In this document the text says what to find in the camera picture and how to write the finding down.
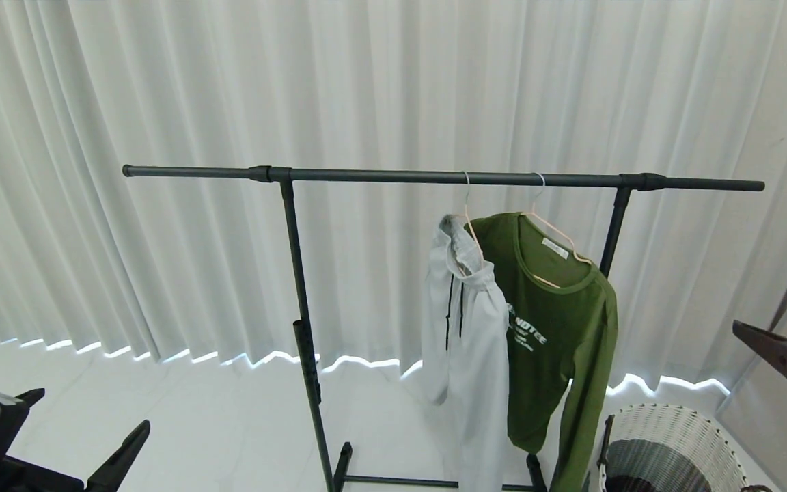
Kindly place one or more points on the pale grey shorts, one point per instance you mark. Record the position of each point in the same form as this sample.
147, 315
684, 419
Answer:
475, 355

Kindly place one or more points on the pink clothes hanger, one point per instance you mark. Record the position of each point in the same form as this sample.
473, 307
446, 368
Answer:
470, 225
561, 236

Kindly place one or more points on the white curtain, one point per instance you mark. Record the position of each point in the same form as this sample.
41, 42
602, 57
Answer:
366, 82

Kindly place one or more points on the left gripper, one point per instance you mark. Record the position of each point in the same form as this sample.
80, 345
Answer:
31, 478

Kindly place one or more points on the white laundry basket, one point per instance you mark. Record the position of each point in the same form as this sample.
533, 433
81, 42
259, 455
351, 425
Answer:
680, 430

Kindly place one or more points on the green printed garment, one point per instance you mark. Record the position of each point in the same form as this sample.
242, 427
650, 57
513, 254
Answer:
557, 342

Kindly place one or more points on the black clothes rack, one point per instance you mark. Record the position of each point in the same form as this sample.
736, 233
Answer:
366, 175

